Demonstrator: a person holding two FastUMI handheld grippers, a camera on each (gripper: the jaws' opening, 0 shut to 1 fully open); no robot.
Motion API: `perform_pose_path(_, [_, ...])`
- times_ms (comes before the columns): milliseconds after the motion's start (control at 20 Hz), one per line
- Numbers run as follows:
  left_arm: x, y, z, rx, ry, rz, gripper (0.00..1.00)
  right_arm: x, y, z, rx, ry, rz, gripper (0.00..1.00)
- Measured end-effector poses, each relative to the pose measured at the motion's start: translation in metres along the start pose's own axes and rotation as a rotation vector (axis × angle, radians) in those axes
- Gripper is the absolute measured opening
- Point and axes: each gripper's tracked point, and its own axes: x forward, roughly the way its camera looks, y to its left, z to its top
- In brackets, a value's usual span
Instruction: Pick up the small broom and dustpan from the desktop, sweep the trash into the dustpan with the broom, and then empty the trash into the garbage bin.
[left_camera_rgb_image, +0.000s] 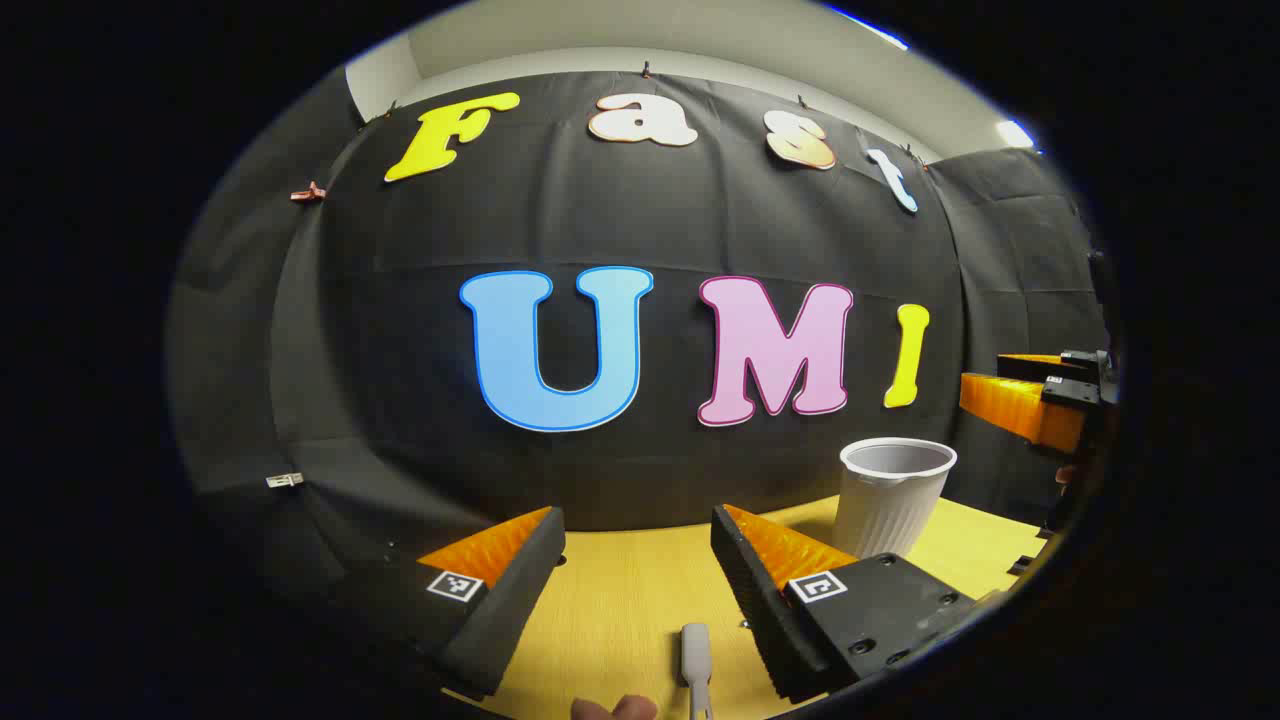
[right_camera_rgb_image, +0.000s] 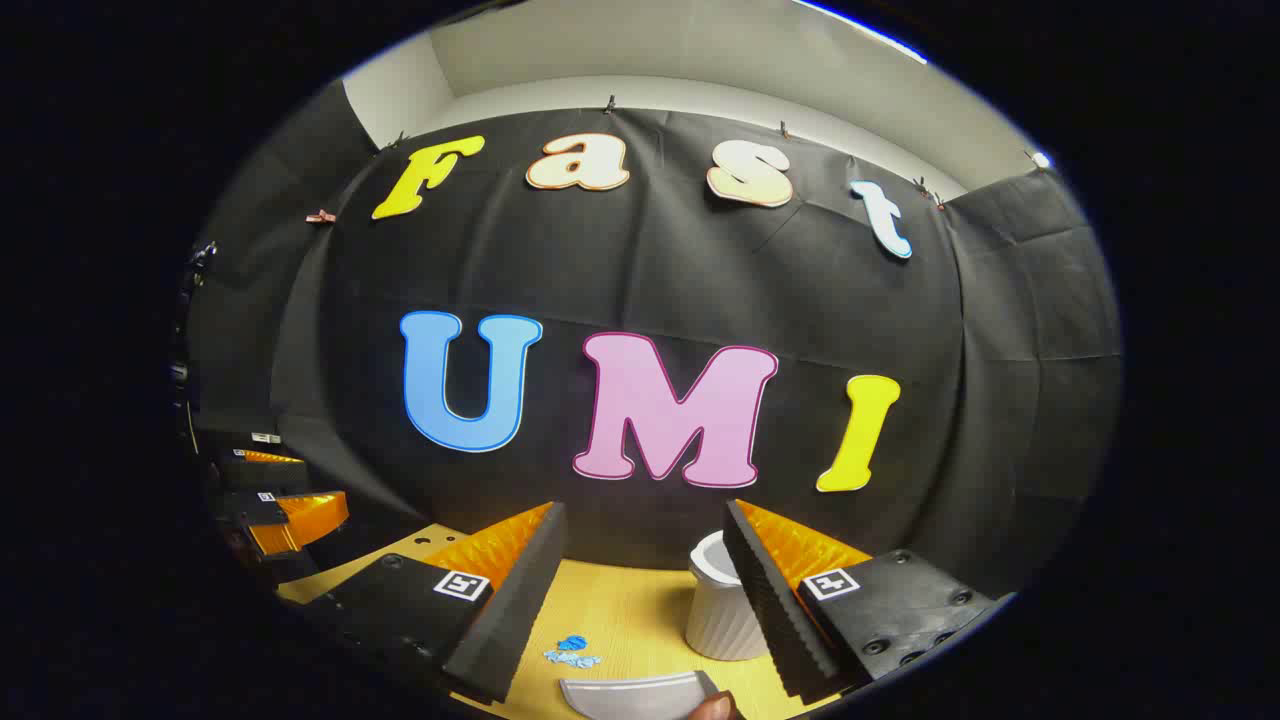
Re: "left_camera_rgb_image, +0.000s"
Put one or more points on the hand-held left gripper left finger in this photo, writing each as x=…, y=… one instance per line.
x=515, y=600

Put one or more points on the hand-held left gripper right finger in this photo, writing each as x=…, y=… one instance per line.
x=760, y=600

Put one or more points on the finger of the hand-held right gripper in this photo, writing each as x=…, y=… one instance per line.
x=1030, y=363
x=1010, y=405

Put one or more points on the small grey broom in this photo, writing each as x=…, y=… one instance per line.
x=696, y=655

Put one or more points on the white ribbed garbage bin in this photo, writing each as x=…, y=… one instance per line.
x=885, y=505

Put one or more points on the yellow wooden desktop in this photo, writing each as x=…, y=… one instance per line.
x=620, y=590

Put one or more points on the ceiling light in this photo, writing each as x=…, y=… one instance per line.
x=1015, y=133

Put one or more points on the white cloth clip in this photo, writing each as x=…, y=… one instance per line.
x=285, y=480

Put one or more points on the red cloth clip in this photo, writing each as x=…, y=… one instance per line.
x=308, y=192

